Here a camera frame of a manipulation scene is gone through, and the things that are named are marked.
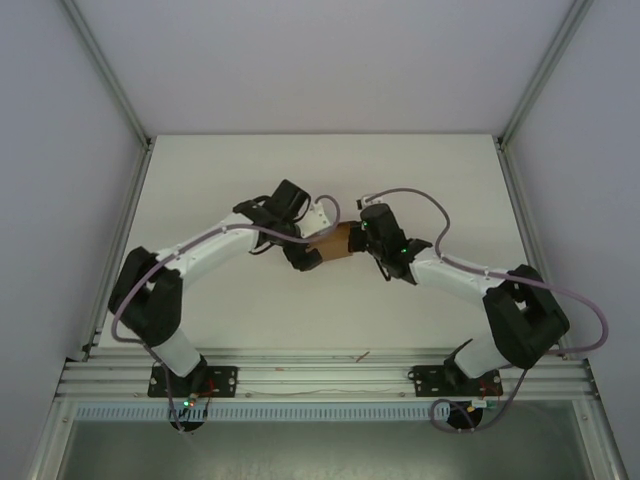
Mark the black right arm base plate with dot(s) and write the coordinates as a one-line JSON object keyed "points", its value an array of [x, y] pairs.
{"points": [[425, 380]]}

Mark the wide aluminium mounting rail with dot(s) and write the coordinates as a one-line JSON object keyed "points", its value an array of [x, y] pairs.
{"points": [[320, 375]]}

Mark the aluminium frame post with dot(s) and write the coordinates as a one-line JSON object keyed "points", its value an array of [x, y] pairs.
{"points": [[110, 70], [542, 70]]}

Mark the aluminium table side rail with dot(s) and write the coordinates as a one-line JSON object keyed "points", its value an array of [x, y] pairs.
{"points": [[132, 200], [523, 200]]}

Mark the brown cardboard box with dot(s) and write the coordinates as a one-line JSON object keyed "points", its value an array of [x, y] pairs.
{"points": [[336, 245]]}

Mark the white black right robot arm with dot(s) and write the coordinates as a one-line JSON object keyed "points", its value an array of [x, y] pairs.
{"points": [[445, 277]]}

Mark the small green-lit connector board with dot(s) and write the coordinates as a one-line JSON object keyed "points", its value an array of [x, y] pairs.
{"points": [[189, 400]]}

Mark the grey sheet metal panel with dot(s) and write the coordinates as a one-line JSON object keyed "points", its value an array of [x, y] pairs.
{"points": [[320, 450]]}

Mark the small yellow-tagged connector board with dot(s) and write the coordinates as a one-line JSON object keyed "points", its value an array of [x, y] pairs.
{"points": [[482, 403]]}

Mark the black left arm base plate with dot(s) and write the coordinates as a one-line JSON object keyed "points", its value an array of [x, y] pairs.
{"points": [[225, 380]]}

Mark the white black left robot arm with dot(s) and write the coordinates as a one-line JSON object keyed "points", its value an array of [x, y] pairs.
{"points": [[225, 247]]}

